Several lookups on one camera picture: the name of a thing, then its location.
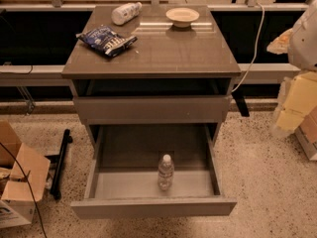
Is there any white round bowl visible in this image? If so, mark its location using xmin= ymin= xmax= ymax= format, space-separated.
xmin=165 ymin=8 xmax=199 ymax=28

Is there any white power cable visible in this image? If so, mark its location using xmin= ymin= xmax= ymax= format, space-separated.
xmin=231 ymin=3 xmax=266 ymax=93

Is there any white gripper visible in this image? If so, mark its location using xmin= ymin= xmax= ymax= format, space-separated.
xmin=266 ymin=29 xmax=317 ymax=138

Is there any open cardboard box left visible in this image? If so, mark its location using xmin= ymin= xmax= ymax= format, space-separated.
xmin=0 ymin=120 xmax=51 ymax=228

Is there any black metal bar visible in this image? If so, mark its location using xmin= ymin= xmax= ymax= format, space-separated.
xmin=48 ymin=129 xmax=73 ymax=200

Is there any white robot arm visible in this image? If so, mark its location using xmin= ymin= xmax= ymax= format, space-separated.
xmin=266 ymin=1 xmax=317 ymax=138

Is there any white lying bottle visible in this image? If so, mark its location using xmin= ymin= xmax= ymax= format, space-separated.
xmin=111 ymin=2 xmax=142 ymax=26

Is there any closed grey top drawer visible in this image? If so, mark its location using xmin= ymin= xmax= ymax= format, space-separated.
xmin=73 ymin=96 xmax=230 ymax=125

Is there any clear plastic water bottle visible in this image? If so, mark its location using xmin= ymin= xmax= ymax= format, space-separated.
xmin=158 ymin=154 xmax=174 ymax=191

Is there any black thin cable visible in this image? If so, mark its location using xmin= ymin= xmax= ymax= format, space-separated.
xmin=0 ymin=142 xmax=49 ymax=238

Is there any blue chip bag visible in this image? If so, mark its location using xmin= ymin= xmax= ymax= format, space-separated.
xmin=76 ymin=25 xmax=138 ymax=58

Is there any open grey middle drawer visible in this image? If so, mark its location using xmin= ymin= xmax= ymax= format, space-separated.
xmin=71 ymin=124 xmax=237 ymax=219

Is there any cardboard box right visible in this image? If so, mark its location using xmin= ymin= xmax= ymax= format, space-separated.
xmin=295 ymin=107 xmax=317 ymax=161

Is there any grey drawer cabinet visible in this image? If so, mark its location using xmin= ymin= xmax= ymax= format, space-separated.
xmin=62 ymin=5 xmax=241 ymax=141

